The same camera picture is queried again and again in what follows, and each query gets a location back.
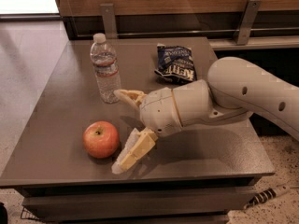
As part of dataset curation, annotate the red yellow apple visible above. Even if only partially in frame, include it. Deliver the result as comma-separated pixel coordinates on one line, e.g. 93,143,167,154
82,121,120,159

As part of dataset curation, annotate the clear plastic water bottle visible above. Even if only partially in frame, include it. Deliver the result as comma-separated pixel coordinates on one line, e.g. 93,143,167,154
90,33,121,104

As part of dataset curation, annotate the black white striped cable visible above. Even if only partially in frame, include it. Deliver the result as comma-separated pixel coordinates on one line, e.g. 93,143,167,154
243,184,299,210

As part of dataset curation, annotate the right metal wall bracket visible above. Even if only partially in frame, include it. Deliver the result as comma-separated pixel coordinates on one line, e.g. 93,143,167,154
234,0,262,46

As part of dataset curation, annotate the left metal wall bracket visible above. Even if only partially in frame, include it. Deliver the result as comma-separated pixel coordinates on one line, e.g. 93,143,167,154
100,3,118,39

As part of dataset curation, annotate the blue kettle chips bag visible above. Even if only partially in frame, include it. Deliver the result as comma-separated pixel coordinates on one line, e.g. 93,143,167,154
155,43,197,85

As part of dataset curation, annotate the metal wall bracket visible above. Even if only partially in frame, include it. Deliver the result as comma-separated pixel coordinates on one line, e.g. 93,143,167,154
234,0,262,46
100,3,118,39

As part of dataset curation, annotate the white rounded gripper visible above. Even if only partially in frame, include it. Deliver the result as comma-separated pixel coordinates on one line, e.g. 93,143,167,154
111,88,182,175

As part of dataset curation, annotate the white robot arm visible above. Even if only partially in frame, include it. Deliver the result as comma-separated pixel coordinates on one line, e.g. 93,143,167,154
112,57,299,175

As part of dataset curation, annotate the grey table drawer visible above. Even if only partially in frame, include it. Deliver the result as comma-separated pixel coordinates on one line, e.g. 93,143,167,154
23,187,255,221

